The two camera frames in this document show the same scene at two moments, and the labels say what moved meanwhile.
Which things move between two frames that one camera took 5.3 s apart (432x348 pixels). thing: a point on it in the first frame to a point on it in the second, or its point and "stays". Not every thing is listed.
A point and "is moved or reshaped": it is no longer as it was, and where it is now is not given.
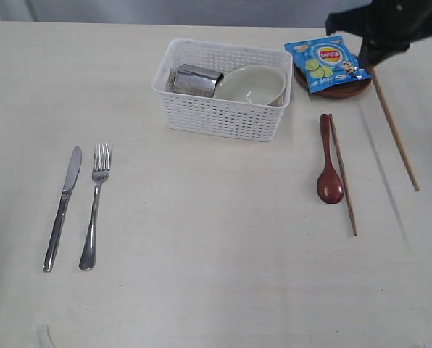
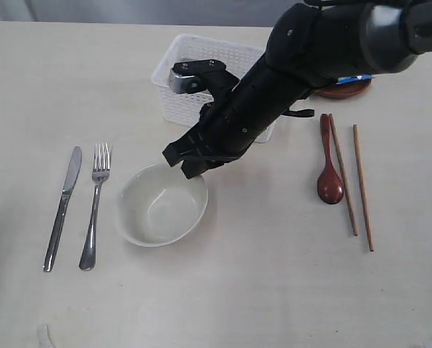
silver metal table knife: [71, 177] stays
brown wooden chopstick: [345, 183] stays
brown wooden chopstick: [381, 94] to [362, 188]
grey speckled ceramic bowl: [255, 83] is moved or reshaped
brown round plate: [335, 91] stays
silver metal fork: [101, 167] stays
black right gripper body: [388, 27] to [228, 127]
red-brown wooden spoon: [330, 185] stays
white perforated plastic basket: [209, 116] stays
